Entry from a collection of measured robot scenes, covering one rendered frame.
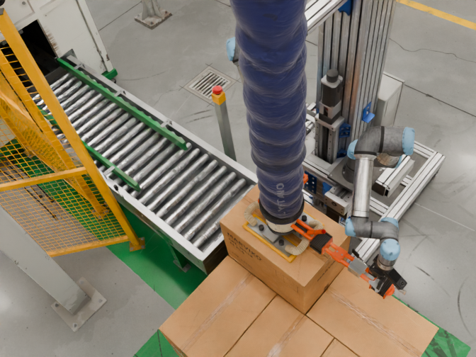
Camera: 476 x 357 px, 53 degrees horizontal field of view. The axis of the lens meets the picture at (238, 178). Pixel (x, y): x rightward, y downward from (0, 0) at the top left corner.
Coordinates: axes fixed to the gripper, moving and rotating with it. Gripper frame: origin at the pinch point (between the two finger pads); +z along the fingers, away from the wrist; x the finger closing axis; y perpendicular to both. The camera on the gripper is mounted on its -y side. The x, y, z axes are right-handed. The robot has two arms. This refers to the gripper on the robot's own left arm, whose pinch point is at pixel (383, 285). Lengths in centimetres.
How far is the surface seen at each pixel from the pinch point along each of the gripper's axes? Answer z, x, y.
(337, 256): -1.3, 2.2, 24.3
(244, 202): 13, 2, 87
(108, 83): 47, -26, 272
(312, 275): 12.9, 12.7, 30.7
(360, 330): 53, 7, 2
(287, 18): -127, 5, 49
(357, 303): 53, -5, 12
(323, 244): -1.6, 1.8, 33.0
